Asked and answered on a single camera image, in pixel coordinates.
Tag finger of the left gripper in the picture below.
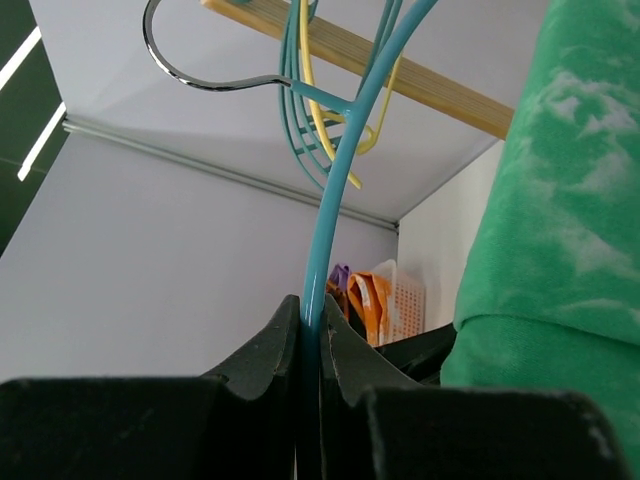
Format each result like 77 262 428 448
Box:
375 323 457 384

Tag orange white garment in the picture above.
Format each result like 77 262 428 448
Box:
347 272 391 347

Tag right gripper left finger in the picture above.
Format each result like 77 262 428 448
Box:
1 295 299 479

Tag blue hanger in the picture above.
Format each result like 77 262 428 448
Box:
142 1 435 479

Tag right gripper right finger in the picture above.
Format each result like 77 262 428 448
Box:
320 297 632 479

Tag white plastic basket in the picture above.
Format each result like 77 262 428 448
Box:
373 259 426 345

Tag green trousers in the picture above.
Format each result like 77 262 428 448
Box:
441 1 639 472

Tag yellow hanger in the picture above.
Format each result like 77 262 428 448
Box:
298 0 404 190

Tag purple trousers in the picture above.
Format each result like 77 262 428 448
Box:
329 263 351 292

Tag empty teal hanger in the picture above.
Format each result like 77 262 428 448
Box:
278 1 331 191
294 0 406 161

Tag wooden clothes rack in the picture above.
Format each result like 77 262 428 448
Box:
199 0 516 141

